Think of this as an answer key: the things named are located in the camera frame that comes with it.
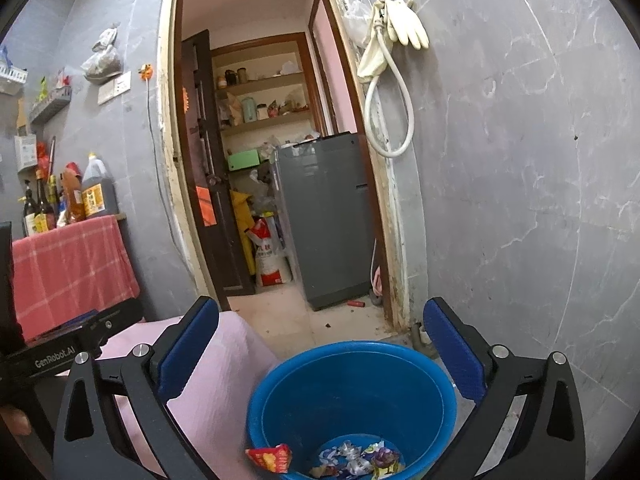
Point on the blue plastic bucket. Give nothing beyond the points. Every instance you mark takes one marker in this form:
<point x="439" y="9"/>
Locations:
<point x="350" y="395"/>

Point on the green box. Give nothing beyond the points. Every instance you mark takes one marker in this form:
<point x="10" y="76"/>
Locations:
<point x="244" y="160"/>

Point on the grey refrigerator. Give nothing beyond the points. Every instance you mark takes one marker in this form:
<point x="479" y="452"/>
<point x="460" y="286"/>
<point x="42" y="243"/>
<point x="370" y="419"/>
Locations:
<point x="325" y="225"/>

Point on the red snack wrapper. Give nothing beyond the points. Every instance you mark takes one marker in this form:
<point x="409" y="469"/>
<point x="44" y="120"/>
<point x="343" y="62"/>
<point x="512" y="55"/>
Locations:
<point x="270" y="457"/>

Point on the purple yellow wrapper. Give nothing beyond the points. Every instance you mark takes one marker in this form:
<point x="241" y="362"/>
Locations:
<point x="384" y="459"/>

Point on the wooden door frame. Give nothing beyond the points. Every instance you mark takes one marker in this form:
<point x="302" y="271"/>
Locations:
<point x="172" y="110"/>

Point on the pink item by refrigerator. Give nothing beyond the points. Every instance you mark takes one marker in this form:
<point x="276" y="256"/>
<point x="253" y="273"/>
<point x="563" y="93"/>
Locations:
<point x="378" y="285"/>

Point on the pink blanket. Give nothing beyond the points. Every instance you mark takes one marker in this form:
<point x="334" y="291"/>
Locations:
<point x="225" y="360"/>

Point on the clear plastic bag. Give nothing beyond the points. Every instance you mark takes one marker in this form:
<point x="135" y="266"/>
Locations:
<point x="357" y="22"/>

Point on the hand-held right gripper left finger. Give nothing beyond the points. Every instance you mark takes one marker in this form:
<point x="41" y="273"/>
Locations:
<point x="187" y="355"/>

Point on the white wall box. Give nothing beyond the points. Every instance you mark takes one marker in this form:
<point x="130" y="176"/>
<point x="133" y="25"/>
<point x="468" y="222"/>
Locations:
<point x="25" y="152"/>

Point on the person's left hand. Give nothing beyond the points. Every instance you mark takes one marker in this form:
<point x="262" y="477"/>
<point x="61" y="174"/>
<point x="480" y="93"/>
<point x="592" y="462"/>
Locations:
<point x="17" y="420"/>

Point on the white wall switch plate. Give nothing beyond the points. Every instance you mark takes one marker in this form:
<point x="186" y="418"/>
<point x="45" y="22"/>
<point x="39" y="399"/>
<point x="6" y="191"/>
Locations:
<point x="115" y="87"/>

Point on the large dark oil jug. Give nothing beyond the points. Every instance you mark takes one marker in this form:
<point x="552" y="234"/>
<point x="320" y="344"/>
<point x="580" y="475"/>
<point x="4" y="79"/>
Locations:
<point x="99" y="195"/>

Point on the white wall basket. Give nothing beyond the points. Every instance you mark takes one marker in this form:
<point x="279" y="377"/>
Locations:
<point x="12" y="77"/>

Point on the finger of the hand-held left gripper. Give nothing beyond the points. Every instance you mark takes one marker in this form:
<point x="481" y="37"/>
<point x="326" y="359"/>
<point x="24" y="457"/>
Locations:
<point x="110" y="320"/>

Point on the red plaid cloth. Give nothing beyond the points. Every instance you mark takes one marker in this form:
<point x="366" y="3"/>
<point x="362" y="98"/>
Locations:
<point x="75" y="270"/>

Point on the grey wall rack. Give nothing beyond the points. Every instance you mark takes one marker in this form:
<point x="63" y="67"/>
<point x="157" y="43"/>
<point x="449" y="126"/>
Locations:
<point x="50" y="105"/>

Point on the silver blue wrapper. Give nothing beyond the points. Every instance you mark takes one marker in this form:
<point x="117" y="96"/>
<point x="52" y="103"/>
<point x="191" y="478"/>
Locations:
<point x="340" y="457"/>

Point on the dark glass bottle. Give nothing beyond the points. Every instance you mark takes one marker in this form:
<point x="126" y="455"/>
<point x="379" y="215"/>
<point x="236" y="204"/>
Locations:
<point x="31" y="215"/>
<point x="46" y="207"/>

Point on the pale green canister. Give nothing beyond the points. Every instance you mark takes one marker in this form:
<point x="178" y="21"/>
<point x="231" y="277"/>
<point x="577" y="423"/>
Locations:
<point x="248" y="110"/>

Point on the orange wall hook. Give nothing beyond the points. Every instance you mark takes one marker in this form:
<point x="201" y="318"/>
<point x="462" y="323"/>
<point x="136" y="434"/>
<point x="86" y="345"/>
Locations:
<point x="145" y="71"/>

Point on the white red rice bag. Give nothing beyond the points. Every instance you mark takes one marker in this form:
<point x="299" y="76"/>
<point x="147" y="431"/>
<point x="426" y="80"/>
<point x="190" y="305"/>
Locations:
<point x="270" y="255"/>

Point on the orange oil bottle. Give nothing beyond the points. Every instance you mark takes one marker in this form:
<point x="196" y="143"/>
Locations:
<point x="72" y="200"/>

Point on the yellow container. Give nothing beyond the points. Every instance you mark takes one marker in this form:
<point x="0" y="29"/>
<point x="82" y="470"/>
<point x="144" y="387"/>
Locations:
<point x="241" y="225"/>

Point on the grey floor pipe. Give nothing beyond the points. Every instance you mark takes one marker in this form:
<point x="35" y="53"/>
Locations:
<point x="422" y="340"/>

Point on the cream rubber glove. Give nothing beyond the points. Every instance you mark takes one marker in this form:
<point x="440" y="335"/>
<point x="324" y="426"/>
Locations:
<point x="372" y="55"/>
<point x="407" y="22"/>

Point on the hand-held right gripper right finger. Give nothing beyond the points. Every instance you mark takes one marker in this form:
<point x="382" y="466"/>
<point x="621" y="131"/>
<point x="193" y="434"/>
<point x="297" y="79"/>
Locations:
<point x="455" y="360"/>

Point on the hanging bag of dark goods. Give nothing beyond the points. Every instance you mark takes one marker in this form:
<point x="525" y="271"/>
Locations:
<point x="102" y="62"/>

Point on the small red floor item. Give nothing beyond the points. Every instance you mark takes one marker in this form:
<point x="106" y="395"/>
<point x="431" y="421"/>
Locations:
<point x="356" y="304"/>

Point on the brown wooden door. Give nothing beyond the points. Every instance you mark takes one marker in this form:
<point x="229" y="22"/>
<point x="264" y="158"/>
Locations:
<point x="210" y="185"/>

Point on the white jar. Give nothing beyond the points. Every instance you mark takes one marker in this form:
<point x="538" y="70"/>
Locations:
<point x="261" y="112"/>

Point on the wooden shelf unit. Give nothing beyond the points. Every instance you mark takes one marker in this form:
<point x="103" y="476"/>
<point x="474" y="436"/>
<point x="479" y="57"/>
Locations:
<point x="265" y="90"/>

